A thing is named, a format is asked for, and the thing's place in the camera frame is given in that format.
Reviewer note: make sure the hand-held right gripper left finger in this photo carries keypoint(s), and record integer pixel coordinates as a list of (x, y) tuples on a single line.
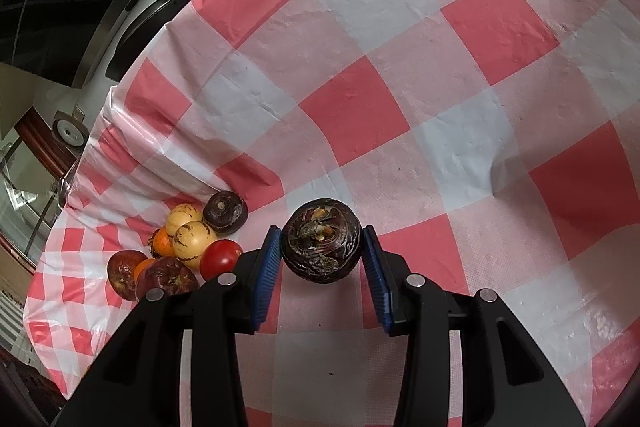
[(267, 277)]

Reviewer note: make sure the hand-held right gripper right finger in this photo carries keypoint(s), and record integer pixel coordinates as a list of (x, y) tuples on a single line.
[(375, 277)]

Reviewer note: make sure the red tomato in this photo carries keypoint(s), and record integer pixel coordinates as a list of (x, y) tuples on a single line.
[(220, 257)]

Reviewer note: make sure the large dark purple fruit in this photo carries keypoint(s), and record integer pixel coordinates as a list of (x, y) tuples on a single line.
[(320, 242)]

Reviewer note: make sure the yellow striped pepino melon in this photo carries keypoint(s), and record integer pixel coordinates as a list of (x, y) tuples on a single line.
[(180, 217), (195, 243)]

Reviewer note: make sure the orange mandarin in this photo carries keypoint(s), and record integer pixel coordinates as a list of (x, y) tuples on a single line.
[(144, 267), (162, 244)]

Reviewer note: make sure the red white checkered tablecloth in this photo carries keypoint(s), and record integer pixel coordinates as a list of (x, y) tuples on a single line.
[(400, 107)]

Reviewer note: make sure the wooden glass display cabinet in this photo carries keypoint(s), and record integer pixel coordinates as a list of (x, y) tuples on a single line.
[(20, 187)]

